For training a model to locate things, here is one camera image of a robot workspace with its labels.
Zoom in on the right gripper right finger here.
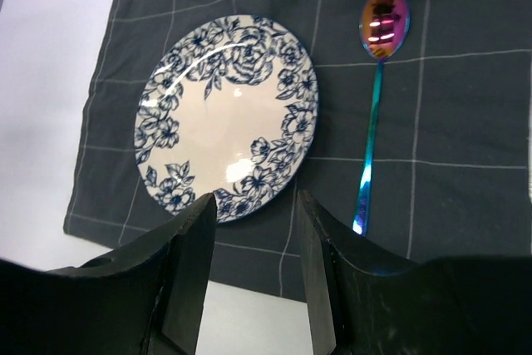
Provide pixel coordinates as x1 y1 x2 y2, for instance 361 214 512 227
297 190 531 354

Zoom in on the dark checked cloth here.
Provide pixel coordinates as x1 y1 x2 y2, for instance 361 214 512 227
64 0 531 301

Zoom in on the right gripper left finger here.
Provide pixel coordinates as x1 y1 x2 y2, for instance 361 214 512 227
1 194 216 354

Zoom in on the blue floral plate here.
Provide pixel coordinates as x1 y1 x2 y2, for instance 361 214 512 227
134 15 318 223

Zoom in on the iridescent spoon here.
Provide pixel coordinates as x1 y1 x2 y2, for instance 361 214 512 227
352 0 411 235

